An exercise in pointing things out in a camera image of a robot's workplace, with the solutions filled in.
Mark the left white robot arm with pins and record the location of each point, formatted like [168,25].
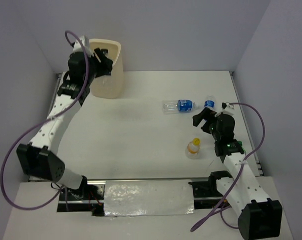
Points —
[39,157]

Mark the silver reflective sheet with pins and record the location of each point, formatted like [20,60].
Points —
[148,197]

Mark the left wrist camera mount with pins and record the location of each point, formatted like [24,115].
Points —
[82,45]

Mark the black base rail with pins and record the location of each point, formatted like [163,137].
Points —
[204,193]

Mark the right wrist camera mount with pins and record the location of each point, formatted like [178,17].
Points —
[227,109]

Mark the green plastic bottle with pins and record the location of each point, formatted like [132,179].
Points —
[241,145]

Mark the clear bottle large blue label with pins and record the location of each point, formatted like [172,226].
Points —
[180,106]

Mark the beige plastic bin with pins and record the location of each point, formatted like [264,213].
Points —
[115,82]

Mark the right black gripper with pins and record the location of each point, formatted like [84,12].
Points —
[207,114]

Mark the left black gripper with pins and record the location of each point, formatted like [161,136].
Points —
[91,59]

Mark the small bottle blue cap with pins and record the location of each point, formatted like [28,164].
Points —
[210,102]

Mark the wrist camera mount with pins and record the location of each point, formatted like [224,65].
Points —
[227,109]
[82,45]

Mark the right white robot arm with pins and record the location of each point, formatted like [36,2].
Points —
[259,217]

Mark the clear bottle black cap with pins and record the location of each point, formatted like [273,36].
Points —
[105,78]

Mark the clear bottle yellow cap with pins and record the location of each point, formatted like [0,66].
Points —
[193,148]

